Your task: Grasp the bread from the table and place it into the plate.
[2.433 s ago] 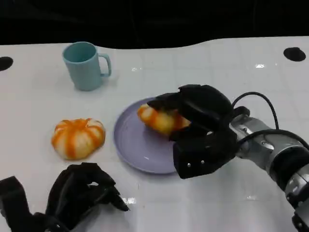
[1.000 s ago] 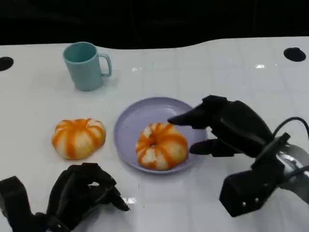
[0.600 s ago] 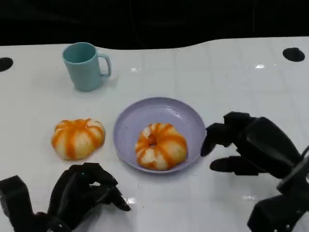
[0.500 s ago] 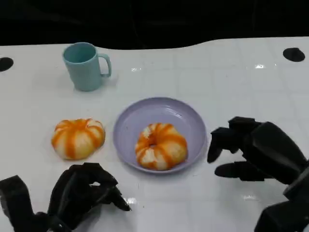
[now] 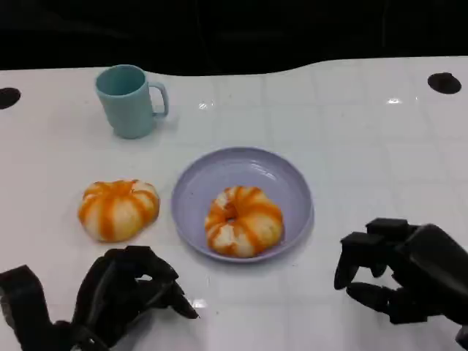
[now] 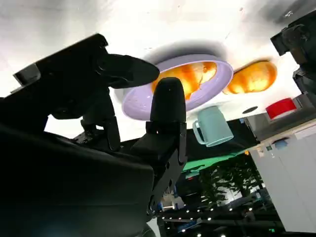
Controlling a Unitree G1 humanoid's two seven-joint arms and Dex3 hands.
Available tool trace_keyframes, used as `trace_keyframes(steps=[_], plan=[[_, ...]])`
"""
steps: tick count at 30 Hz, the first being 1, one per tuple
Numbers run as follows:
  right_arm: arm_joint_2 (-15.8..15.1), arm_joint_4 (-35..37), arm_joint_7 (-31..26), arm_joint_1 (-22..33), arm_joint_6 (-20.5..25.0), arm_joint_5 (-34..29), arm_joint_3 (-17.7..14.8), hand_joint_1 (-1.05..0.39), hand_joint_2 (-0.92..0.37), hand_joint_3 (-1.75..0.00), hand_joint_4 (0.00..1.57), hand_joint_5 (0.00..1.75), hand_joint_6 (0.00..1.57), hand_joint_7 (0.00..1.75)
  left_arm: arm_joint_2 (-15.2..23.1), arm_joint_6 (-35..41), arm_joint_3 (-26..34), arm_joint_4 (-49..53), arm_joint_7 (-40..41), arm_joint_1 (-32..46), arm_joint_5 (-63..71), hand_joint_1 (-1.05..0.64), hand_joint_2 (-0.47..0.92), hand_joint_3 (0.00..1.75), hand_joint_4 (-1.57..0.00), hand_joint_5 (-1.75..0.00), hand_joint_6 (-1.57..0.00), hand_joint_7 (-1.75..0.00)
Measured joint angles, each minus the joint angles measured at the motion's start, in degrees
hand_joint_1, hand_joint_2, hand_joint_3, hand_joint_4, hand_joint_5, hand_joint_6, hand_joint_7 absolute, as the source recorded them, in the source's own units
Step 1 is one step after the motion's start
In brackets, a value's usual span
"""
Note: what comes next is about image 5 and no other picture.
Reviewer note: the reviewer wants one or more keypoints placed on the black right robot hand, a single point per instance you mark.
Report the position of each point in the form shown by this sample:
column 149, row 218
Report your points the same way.
column 431, row 270

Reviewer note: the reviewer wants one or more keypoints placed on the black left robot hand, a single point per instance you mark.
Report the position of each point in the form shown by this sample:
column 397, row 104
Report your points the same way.
column 113, row 292

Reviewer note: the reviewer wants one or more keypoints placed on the orange white toy bread roll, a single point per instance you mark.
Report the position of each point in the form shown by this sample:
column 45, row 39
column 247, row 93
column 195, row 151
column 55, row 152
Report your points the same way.
column 118, row 210
column 252, row 223

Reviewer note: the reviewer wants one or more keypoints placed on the lilac plate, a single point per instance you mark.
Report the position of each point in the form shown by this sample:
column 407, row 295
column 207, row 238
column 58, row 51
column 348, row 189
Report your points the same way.
column 226, row 172

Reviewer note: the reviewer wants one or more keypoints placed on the pale green mug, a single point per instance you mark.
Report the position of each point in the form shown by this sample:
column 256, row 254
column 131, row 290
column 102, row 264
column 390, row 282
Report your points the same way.
column 128, row 109

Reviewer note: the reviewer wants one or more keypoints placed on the black table grommet hole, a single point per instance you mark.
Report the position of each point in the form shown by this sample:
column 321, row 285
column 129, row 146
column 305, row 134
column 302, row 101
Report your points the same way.
column 443, row 83
column 8, row 98

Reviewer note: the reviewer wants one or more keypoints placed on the black backdrop cloth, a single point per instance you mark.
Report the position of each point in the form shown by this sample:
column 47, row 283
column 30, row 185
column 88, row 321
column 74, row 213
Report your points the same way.
column 234, row 33

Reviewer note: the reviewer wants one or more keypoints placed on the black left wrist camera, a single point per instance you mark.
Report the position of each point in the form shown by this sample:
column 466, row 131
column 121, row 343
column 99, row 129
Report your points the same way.
column 22, row 300

